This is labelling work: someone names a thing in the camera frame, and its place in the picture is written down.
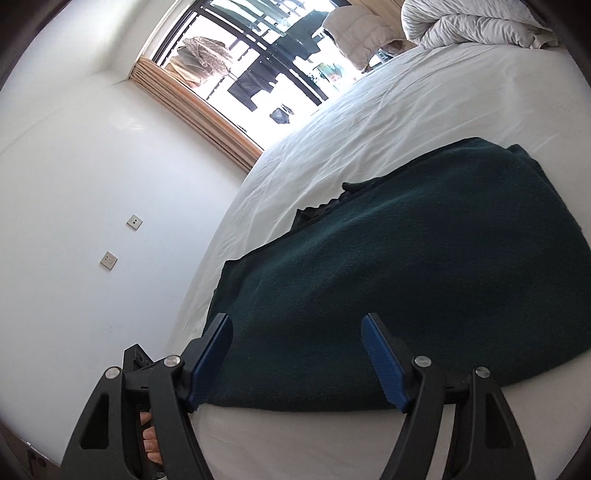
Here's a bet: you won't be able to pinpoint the beige curtain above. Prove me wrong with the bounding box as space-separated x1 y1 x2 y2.
130 56 263 172

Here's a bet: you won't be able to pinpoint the light grey duvet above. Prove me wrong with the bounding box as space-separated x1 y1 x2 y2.
400 0 560 50

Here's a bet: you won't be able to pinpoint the black framed window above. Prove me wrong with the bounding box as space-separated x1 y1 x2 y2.
150 0 365 145

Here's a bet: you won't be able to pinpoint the person's left hand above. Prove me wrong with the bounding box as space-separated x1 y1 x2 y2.
139 412 164 467

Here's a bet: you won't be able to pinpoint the dark green garment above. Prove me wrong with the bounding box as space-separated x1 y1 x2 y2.
209 136 584 412

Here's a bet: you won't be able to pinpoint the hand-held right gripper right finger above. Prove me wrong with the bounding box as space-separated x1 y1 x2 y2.
361 313 537 480

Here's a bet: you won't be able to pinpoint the bed with white sheet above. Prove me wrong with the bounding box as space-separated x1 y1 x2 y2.
165 41 591 480

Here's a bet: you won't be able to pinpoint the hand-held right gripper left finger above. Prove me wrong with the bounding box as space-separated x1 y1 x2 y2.
60 313 234 480

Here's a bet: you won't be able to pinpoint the hanging brown patterned garment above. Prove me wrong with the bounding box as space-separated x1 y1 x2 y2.
167 35 235 85

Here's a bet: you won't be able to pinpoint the hanging dark clothes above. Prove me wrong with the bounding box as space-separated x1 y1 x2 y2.
228 8 334 112

